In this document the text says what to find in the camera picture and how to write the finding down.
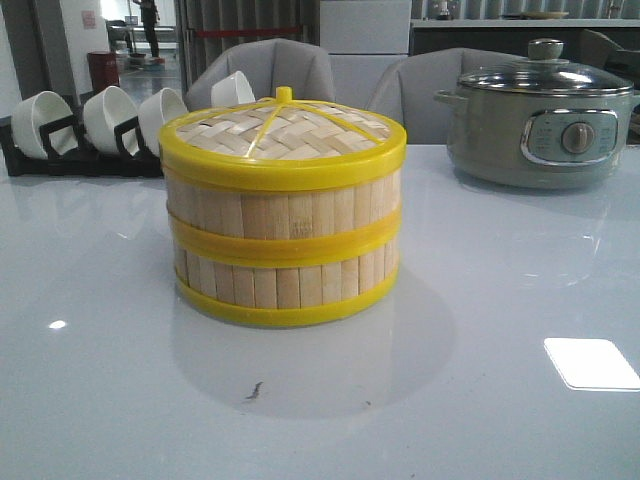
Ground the bamboo steamer tier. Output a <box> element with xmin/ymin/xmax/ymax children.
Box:
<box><xmin>165</xmin><ymin>170</ymin><xmax>401</xmax><ymax>267</ymax></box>
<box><xmin>174</xmin><ymin>238</ymin><xmax>400</xmax><ymax>327</ymax></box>

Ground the woven bamboo steamer lid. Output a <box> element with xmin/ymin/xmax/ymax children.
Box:
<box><xmin>158</xmin><ymin>87</ymin><xmax>407</xmax><ymax>192</ymax></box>

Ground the white bowl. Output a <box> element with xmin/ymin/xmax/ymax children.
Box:
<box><xmin>138</xmin><ymin>88</ymin><xmax>188</xmax><ymax>157</ymax></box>
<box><xmin>83</xmin><ymin>85</ymin><xmax>137</xmax><ymax>155</ymax></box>
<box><xmin>210</xmin><ymin>71</ymin><xmax>256</xmax><ymax>107</ymax></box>
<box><xmin>11</xmin><ymin>91</ymin><xmax>72</xmax><ymax>159</ymax></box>

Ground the left grey upholstered chair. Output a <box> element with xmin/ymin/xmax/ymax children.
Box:
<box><xmin>184</xmin><ymin>38</ymin><xmax>336</xmax><ymax>111</ymax></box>

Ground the grey upholstered chair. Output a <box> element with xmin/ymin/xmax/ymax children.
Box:
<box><xmin>184</xmin><ymin>38</ymin><xmax>336</xmax><ymax>111</ymax></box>
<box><xmin>366</xmin><ymin>48</ymin><xmax>519</xmax><ymax>145</ymax></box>

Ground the right grey upholstered chair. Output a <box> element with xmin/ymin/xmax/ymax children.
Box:
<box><xmin>366</xmin><ymin>48</ymin><xmax>519</xmax><ymax>145</ymax></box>

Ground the white cabinet in background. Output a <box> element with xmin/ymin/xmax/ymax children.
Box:
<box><xmin>319</xmin><ymin>1</ymin><xmax>412</xmax><ymax>108</ymax></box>

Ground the grey-green electric cooking pot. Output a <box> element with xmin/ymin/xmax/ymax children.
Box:
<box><xmin>434</xmin><ymin>87</ymin><xmax>639</xmax><ymax>189</ymax></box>

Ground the red barrier tape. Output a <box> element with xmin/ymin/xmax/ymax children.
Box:
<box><xmin>194</xmin><ymin>25</ymin><xmax>304</xmax><ymax>38</ymax></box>

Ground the black dish rack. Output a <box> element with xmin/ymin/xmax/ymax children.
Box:
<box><xmin>1</xmin><ymin>109</ymin><xmax>162</xmax><ymax>178</ymax></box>

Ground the red bin in background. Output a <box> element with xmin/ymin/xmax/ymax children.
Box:
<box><xmin>87</xmin><ymin>51</ymin><xmax>120</xmax><ymax>94</ymax></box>

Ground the glass pot lid with knob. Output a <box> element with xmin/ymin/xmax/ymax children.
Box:
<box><xmin>458</xmin><ymin>38</ymin><xmax>634</xmax><ymax>96</ymax></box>

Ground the person standing in background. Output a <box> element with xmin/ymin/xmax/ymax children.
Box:
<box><xmin>136</xmin><ymin>0</ymin><xmax>159</xmax><ymax>58</ymax></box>

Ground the white bowl far left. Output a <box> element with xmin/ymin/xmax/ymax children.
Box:
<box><xmin>11</xmin><ymin>91</ymin><xmax>72</xmax><ymax>159</ymax></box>

